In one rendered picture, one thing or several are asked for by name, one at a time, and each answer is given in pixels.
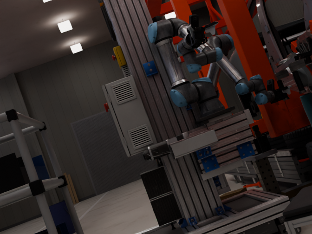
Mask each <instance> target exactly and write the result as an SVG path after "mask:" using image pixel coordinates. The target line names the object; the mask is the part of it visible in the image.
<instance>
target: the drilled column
mask: <svg viewBox="0 0 312 234"><path fill-rule="evenodd" d="M252 162H253V165H254V168H255V170H256V173H257V175H258V178H259V181H260V183H261V185H262V188H263V191H266V192H270V193H275V194H279V195H281V190H280V188H279V185H278V183H277V180H276V178H275V175H274V173H273V170H272V167H271V165H270V162H269V160H268V158H267V157H264V158H262V159H259V160H257V161H252Z"/></svg>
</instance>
